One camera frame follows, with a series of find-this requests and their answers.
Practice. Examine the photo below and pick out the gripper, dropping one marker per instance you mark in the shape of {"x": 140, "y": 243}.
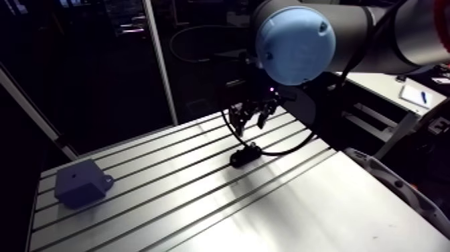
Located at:
{"x": 253, "y": 92}

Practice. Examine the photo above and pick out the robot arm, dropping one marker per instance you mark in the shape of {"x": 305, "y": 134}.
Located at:
{"x": 351, "y": 31}

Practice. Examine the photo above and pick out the black oval holder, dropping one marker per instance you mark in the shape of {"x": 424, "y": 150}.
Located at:
{"x": 245, "y": 156}

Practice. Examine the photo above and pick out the pale desk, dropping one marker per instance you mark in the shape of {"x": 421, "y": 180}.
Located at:
{"x": 381, "y": 88}

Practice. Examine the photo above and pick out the white notebook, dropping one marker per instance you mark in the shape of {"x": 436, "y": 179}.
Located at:
{"x": 415, "y": 95}

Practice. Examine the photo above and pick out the pale holed strip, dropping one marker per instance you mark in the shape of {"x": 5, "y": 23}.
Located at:
{"x": 404, "y": 190}

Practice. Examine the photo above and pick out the blue pen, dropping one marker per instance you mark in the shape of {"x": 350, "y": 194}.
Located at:
{"x": 424, "y": 97}

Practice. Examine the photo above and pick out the dark blue-grey block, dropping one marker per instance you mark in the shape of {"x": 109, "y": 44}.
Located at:
{"x": 81, "y": 183}

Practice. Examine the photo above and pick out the white post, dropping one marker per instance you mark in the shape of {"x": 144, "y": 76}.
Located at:
{"x": 160, "y": 59}

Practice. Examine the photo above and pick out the grey slanted post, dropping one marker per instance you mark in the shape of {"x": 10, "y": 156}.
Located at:
{"x": 31, "y": 110}

